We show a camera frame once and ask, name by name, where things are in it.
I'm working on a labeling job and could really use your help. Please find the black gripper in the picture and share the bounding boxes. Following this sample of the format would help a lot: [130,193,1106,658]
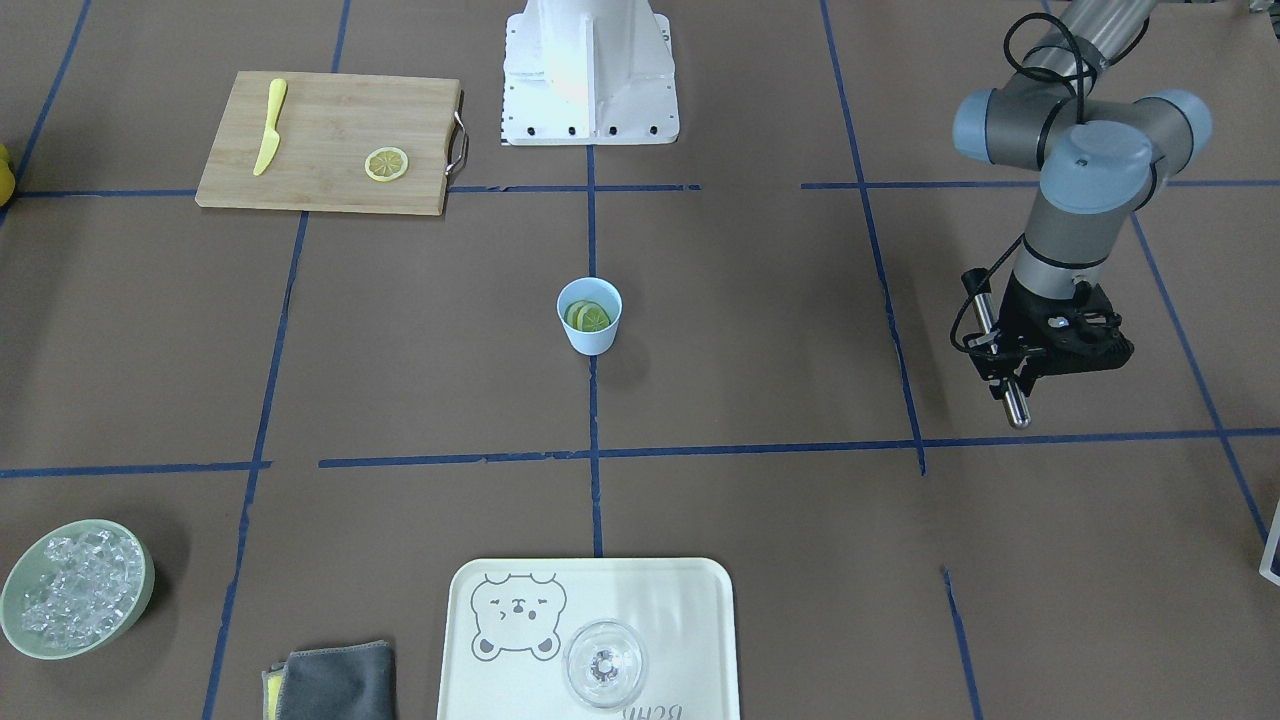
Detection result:
[986,279,1135,395]

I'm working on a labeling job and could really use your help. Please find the lemon slices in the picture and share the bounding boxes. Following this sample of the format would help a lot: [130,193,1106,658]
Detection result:
[563,299,613,333]

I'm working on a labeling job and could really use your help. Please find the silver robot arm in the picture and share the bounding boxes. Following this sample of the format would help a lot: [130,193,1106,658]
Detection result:
[951,1,1213,427]

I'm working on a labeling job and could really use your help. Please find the light blue plastic cup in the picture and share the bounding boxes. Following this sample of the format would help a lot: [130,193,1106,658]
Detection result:
[556,277,625,356]

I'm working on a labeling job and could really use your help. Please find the yellow lemon slice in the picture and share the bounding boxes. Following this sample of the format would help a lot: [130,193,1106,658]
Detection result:
[364,146,410,183]

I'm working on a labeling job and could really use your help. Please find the clear wine glass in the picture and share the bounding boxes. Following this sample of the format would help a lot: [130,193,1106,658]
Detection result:
[564,619,648,711]

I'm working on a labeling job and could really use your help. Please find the cream bear serving tray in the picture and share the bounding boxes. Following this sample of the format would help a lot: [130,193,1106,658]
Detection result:
[436,559,741,719]

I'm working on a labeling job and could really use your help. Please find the grey folded cloth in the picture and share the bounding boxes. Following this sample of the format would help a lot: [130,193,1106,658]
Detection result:
[261,641,396,719]

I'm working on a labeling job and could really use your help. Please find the bamboo cutting board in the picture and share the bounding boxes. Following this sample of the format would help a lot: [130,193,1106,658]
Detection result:
[195,70,467,217]

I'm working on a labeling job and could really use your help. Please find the yellow plastic knife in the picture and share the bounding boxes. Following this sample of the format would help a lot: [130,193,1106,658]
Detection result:
[252,77,288,177]

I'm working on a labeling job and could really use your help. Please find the green bowl of ice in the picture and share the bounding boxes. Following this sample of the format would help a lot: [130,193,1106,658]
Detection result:
[3,519,156,661]

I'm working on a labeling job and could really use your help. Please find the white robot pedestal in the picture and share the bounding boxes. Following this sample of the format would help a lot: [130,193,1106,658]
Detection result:
[500,1,681,147]

